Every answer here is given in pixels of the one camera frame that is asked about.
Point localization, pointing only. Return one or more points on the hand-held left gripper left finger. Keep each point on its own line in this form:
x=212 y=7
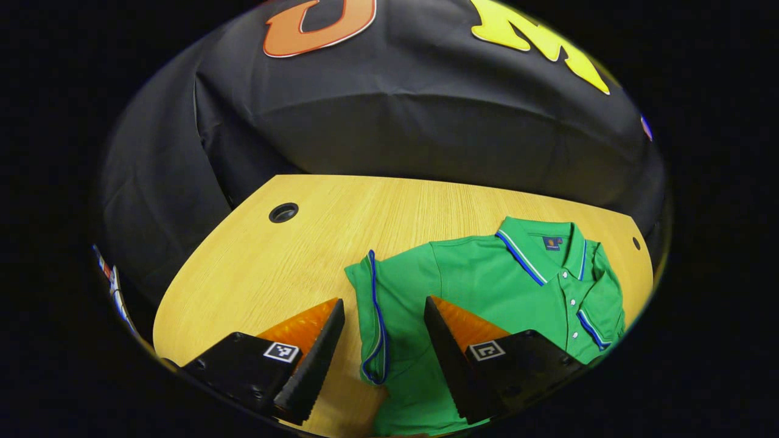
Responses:
x=313 y=371

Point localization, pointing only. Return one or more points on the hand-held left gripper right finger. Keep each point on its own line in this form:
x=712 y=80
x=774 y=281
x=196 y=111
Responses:
x=453 y=365

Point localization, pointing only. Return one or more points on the green polo T-shirt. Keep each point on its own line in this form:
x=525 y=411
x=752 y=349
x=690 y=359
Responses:
x=475 y=274

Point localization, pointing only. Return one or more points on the computer monitor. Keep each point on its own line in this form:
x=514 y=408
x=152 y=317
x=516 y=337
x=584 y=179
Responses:
x=114 y=286

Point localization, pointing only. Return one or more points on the black backdrop cloth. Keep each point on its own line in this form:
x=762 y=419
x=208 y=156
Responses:
x=395 y=121

